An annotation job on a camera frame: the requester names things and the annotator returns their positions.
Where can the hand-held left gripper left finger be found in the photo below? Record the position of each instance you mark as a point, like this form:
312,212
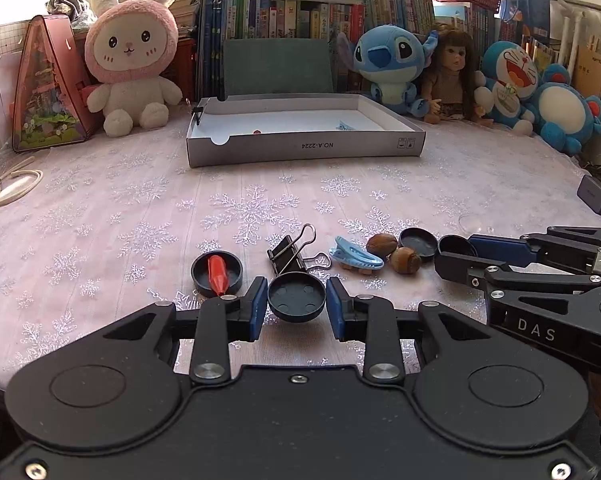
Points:
258,312

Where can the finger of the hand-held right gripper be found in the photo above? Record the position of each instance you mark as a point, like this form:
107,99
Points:
458,267
495,250

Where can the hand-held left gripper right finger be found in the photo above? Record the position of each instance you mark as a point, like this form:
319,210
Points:
336,312

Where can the black round plastic cap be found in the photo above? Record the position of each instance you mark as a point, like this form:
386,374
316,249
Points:
232,269
455,246
298,297
420,242

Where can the brown hazelnut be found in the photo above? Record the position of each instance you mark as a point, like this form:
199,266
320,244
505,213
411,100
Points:
381,245
405,261

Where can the red plastic chili piece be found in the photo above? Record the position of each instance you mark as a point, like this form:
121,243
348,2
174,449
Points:
218,276

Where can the blue hair clip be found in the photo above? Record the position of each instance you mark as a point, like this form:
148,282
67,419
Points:
345,125
353,256

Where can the black binder clip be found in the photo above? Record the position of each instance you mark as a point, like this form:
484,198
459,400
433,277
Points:
199,111
285,255

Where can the grey cardboard box tray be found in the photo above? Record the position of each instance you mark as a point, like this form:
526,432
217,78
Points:
305,149

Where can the black power adapter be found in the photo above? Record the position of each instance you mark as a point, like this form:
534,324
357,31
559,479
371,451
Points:
593,195

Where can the blue mouse plush toy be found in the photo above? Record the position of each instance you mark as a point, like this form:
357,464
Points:
563,115

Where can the pink snowflake tablecloth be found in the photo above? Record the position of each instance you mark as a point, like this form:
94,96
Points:
130,220

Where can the long-haired baby doll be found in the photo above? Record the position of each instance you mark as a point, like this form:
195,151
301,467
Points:
453,87

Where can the brown cardboard sheet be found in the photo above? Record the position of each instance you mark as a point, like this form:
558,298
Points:
593,67

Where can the blue alien plush toy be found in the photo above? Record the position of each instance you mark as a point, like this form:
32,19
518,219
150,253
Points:
385,55

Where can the white pipe rack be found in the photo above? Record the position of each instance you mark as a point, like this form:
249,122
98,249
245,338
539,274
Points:
570,25

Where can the green suede notebook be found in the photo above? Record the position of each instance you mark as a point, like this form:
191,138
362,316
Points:
280,67

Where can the blue gift bag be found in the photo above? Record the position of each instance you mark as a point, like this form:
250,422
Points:
523,5

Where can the red plastic crate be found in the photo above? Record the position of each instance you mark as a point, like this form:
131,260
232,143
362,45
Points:
183,65

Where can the pink triangular miniature house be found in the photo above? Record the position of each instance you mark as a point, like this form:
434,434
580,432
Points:
50,110

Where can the row of upright books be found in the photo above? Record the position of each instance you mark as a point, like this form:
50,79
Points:
290,20

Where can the pink bunny plush toy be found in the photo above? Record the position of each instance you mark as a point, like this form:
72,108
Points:
130,45

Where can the stack of flat books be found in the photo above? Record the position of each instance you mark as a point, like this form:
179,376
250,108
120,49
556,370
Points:
188,5

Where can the grey crumpled cloth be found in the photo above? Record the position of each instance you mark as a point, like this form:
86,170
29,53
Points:
65,2

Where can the grid cutting mat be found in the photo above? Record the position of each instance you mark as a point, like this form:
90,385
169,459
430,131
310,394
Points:
3,40

